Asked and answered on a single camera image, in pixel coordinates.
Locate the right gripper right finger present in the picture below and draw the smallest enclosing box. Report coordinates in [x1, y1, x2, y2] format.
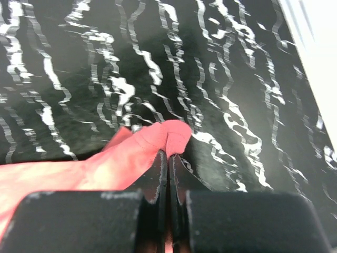
[169, 155, 332, 252]

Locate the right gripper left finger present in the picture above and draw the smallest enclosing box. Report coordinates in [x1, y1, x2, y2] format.
[1, 151, 167, 252]

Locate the salmon pink t-shirt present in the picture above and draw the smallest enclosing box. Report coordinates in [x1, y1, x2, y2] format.
[1, 120, 192, 233]

